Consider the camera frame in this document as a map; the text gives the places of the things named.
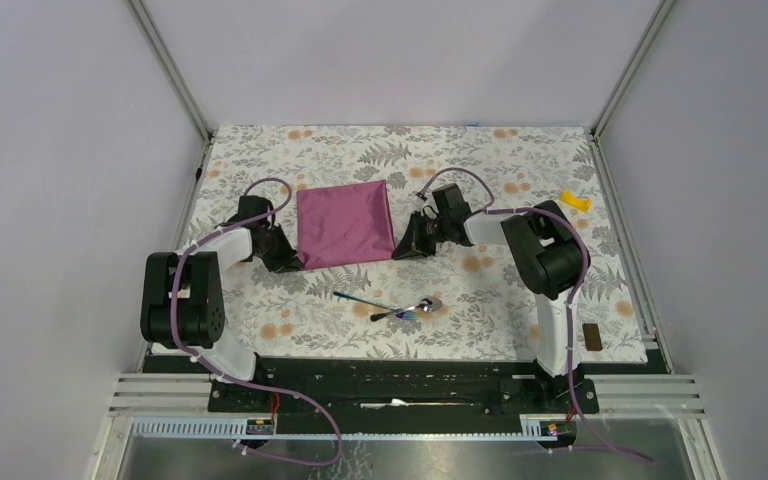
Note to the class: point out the yellow plastic piece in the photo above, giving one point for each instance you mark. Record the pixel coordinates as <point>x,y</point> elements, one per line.
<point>576,202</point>

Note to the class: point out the dark brown block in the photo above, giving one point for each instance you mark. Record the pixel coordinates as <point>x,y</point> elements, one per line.
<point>592,337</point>

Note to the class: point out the aluminium frame post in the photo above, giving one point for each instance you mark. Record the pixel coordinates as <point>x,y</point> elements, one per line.
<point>648,38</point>
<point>147,26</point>

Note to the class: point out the left aluminium frame post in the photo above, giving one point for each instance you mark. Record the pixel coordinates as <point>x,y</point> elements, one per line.
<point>147,26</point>

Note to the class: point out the right aluminium frame post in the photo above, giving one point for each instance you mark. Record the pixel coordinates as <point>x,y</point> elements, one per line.
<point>648,38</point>

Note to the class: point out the floral patterned tablecloth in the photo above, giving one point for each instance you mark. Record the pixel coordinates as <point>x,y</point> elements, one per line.
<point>487,313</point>

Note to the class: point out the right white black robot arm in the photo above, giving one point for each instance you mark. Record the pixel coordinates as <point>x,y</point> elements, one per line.
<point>549,256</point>

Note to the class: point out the iridescent spoon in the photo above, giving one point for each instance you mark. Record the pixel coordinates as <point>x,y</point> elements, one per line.
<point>426,305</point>

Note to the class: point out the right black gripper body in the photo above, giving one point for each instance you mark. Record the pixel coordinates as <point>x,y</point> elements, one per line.
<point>428,225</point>

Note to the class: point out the slotted cable duct rail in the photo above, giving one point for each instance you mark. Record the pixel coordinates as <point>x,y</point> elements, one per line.
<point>388,426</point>

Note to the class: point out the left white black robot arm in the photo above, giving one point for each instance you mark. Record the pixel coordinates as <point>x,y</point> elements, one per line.
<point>182,301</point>

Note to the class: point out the purple cloth napkin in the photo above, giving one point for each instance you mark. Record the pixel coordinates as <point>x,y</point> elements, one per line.
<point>344,225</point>

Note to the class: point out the iridescent fork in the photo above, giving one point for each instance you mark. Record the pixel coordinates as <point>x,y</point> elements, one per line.
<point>377,306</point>

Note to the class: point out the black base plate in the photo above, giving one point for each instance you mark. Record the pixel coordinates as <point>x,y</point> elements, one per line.
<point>444,390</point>

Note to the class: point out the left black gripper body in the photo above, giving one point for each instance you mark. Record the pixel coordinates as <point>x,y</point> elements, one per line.
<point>274,239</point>

